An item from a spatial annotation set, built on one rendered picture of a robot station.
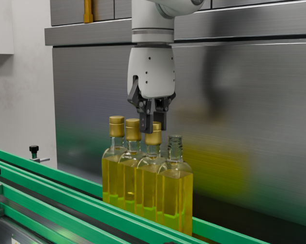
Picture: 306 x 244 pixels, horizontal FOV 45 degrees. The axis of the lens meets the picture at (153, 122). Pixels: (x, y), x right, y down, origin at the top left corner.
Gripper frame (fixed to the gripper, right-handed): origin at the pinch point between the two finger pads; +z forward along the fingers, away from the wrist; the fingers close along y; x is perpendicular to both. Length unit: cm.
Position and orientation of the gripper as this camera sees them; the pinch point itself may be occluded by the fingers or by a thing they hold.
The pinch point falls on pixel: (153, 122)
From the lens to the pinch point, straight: 77.1
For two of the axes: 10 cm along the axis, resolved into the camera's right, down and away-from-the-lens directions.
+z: 0.0, 9.9, 1.7
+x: 7.4, 1.1, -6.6
